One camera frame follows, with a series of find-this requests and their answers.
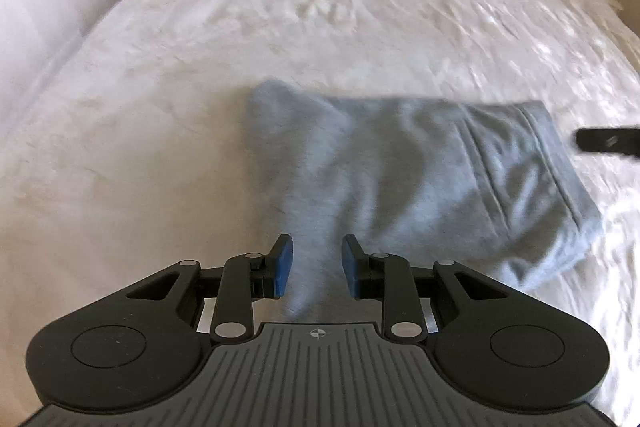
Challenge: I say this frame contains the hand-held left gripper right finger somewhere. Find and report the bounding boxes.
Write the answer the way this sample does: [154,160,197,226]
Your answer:
[341,234,517,344]

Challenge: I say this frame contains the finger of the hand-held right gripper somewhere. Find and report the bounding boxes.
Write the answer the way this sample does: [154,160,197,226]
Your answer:
[572,125,640,156]

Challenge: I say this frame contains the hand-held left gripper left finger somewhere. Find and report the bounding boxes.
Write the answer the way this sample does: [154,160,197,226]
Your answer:
[124,233,294,344]

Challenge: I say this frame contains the grey pants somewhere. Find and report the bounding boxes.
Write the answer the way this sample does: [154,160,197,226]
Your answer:
[243,78,605,323]

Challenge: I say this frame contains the white fluffy bed blanket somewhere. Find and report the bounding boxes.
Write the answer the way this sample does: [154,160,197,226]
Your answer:
[0,0,640,427]

